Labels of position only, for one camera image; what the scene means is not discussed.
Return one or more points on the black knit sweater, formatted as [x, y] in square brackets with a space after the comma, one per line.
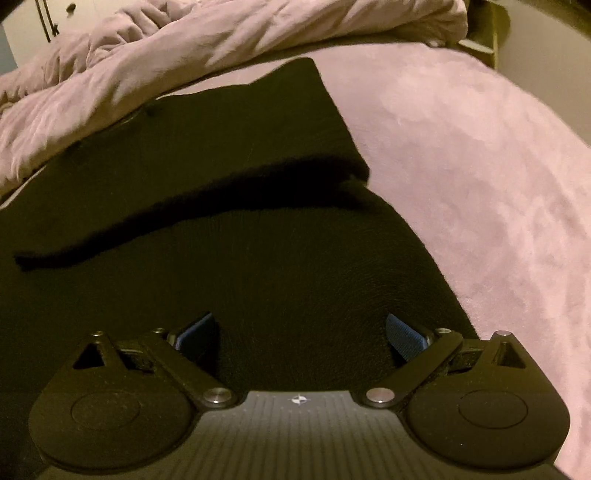
[248, 202]

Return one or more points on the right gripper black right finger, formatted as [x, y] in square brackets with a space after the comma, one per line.
[420, 351]

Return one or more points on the purple rumpled duvet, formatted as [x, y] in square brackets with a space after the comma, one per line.
[83, 82]

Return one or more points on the yellow bedside table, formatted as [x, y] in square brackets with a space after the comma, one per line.
[488, 27]

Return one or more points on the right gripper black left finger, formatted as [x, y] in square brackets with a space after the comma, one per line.
[181, 353]

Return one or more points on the white wardrobe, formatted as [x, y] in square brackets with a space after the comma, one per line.
[28, 26]

